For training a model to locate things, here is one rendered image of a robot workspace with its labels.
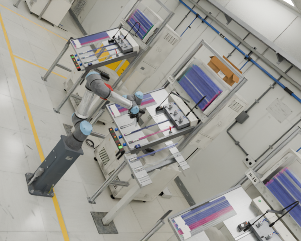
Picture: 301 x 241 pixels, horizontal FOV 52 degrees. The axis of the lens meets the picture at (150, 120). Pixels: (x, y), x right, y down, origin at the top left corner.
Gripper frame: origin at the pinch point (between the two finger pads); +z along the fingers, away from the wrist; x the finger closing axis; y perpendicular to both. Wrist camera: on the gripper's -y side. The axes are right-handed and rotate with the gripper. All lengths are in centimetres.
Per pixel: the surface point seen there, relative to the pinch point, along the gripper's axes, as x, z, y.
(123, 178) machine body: 13, 70, 3
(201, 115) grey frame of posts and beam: 20, -15, -64
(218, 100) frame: 23, -36, -74
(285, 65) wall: -39, -30, -243
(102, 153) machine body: -35, 80, 7
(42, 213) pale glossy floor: 42, 51, 94
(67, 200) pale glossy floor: 26, 66, 68
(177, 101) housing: -14, -8, -56
